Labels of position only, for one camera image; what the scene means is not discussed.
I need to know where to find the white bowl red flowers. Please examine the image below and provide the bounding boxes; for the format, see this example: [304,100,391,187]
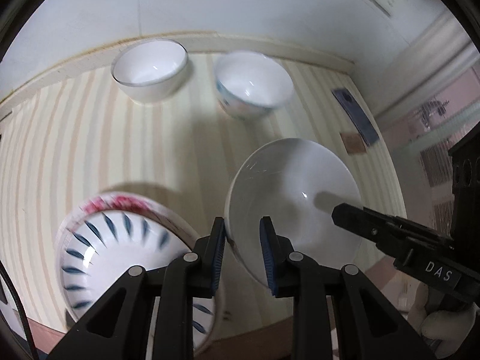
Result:
[224,138,362,284]

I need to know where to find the white plate pink flowers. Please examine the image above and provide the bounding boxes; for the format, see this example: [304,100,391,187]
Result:
[54,191,199,249]

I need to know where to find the white plate blue stripes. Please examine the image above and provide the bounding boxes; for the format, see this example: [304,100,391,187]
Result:
[59,209,217,350]

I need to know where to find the white bowl blue pattern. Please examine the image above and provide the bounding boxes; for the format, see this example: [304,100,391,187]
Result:
[213,50,295,120]

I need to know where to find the white bowl dark rim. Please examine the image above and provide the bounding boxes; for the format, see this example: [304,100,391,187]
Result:
[111,39,189,105]

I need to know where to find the white gloved right hand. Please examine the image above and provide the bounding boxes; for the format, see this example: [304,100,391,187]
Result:
[408,283,479,359]

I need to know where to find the small brown card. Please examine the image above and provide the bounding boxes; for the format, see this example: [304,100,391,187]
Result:
[340,133,367,155]

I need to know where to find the blue card on table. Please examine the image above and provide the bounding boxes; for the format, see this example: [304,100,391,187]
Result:
[332,88,379,146]

